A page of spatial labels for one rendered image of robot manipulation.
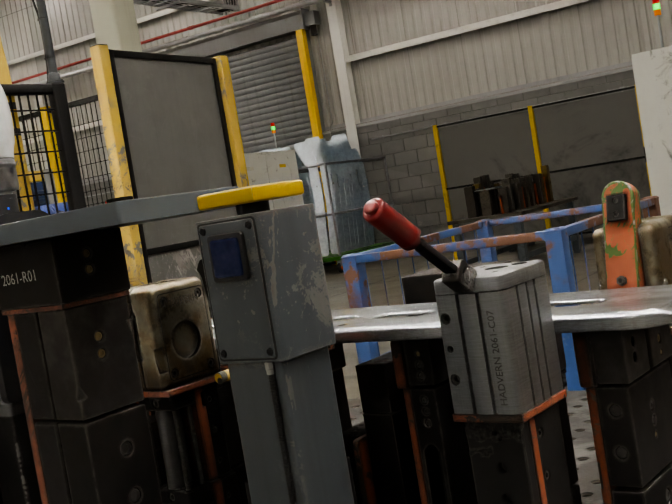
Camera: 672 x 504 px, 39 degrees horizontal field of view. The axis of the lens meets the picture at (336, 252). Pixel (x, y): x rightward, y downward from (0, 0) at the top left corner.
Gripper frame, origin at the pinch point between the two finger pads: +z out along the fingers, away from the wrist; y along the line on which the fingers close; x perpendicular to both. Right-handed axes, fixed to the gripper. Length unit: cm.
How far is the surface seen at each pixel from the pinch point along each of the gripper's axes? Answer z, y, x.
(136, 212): -11, 44, 88
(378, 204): -9, 37, 106
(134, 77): -82, -208, -197
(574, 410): 34, -62, 70
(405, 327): 4, 14, 91
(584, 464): 34, -34, 85
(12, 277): -8, 42, 68
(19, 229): -12, 45, 75
